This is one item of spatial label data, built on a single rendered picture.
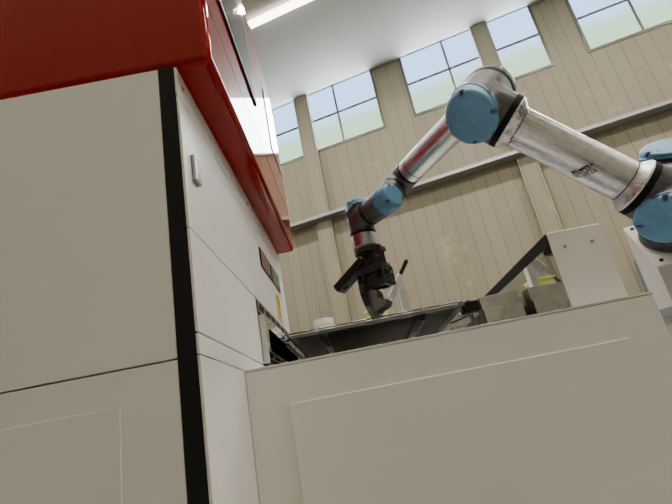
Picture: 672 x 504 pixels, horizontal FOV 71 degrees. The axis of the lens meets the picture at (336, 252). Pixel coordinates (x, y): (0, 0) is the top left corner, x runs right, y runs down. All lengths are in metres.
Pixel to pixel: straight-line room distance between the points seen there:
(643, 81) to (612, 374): 8.60
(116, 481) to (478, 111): 0.86
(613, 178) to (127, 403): 0.92
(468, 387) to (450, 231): 7.44
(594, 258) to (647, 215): 0.20
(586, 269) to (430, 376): 0.33
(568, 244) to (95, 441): 0.75
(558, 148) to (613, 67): 8.34
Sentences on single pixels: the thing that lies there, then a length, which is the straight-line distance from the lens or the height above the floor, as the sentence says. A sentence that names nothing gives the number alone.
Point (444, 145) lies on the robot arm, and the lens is 1.27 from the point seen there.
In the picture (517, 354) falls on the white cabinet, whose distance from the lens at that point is 0.76.
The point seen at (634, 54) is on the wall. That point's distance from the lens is 9.54.
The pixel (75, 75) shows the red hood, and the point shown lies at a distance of 0.79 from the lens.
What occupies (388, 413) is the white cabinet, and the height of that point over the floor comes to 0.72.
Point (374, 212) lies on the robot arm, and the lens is 1.30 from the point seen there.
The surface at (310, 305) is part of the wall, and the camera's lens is 8.50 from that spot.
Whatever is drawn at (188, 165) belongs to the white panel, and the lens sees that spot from 0.66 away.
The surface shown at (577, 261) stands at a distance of 0.89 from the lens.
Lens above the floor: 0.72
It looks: 19 degrees up
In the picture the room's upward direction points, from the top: 11 degrees counter-clockwise
